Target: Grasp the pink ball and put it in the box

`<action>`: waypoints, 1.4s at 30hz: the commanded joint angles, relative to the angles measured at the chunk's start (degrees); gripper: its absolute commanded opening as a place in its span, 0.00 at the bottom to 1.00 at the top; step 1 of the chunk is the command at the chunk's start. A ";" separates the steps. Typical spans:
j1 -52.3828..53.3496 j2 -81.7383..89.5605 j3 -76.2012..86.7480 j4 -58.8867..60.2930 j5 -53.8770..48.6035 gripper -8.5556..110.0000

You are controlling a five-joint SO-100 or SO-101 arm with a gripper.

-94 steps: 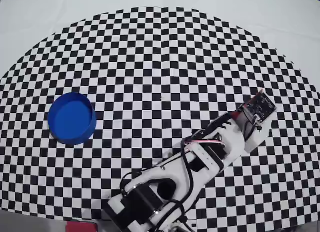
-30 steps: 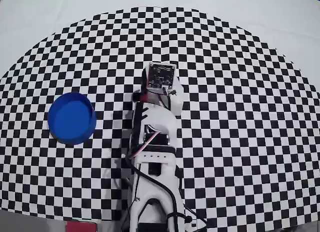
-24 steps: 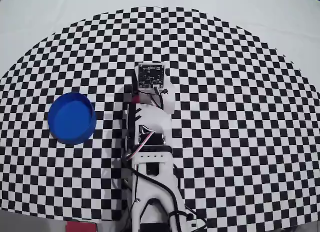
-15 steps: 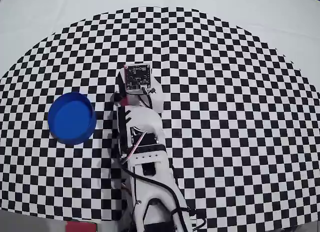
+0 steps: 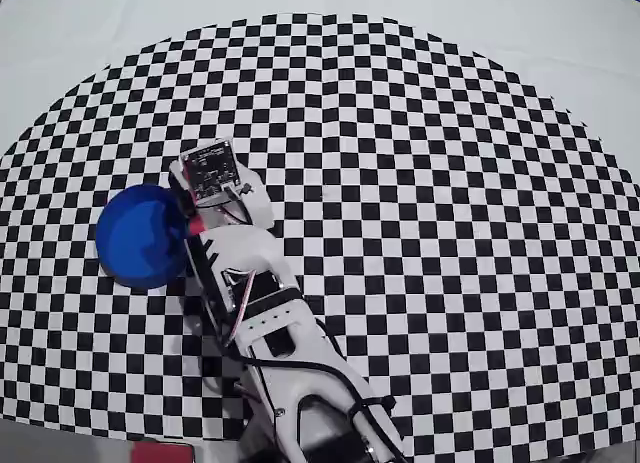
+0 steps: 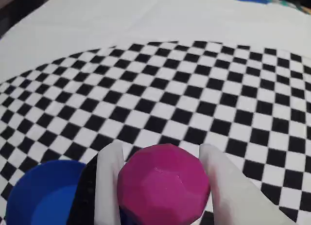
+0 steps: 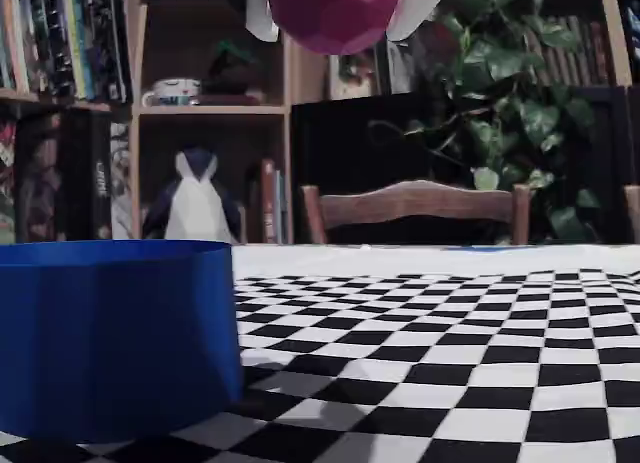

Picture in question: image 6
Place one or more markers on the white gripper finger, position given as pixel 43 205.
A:
pixel 238 200
pixel 107 186

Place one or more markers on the pink faceted ball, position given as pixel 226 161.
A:
pixel 165 186

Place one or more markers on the blue round box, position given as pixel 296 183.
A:
pixel 43 198

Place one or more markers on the black white checkerboard mat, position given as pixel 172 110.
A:
pixel 155 89

